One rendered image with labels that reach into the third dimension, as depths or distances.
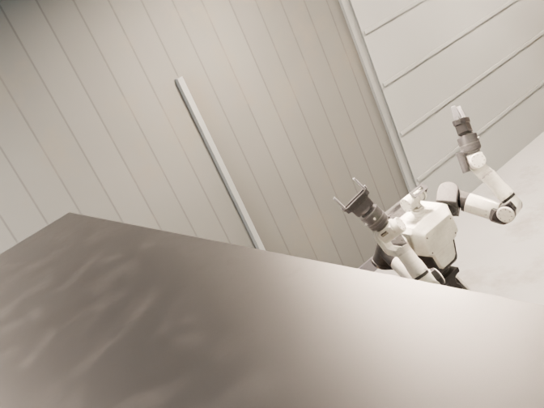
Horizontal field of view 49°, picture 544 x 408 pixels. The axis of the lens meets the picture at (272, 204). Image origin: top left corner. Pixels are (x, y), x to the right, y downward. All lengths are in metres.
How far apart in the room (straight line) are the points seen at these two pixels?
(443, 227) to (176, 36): 2.27
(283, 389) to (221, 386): 0.11
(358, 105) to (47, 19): 2.44
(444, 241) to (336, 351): 1.96
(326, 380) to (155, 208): 3.34
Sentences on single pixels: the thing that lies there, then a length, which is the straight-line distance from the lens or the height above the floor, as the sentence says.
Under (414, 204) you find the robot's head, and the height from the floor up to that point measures 1.44.
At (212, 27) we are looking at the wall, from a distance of 4.31.
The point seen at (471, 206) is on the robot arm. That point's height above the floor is 1.29.
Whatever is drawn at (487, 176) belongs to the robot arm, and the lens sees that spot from 2.80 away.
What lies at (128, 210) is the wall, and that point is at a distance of 4.02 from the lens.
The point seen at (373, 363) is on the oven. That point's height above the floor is 2.10.
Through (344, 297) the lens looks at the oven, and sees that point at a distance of 0.96.
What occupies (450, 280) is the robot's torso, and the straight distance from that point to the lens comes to 2.91.
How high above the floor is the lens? 2.60
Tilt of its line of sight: 20 degrees down
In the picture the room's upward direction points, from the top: 25 degrees counter-clockwise
